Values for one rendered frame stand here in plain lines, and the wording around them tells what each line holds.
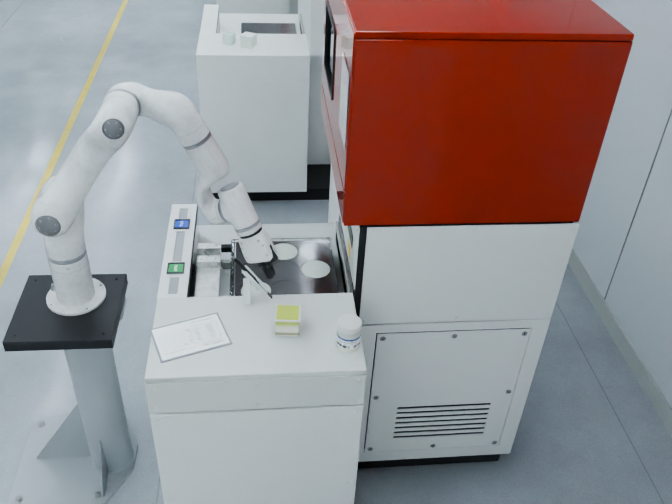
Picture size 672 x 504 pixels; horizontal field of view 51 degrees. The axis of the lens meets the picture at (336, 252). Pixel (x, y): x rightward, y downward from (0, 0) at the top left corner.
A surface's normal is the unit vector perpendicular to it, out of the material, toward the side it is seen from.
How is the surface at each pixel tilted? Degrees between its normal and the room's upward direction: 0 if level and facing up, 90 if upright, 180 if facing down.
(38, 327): 1
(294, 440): 90
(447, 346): 90
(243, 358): 0
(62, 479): 0
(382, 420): 90
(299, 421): 90
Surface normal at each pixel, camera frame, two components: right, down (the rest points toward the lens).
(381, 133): 0.10, 0.59
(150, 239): 0.04, -0.80
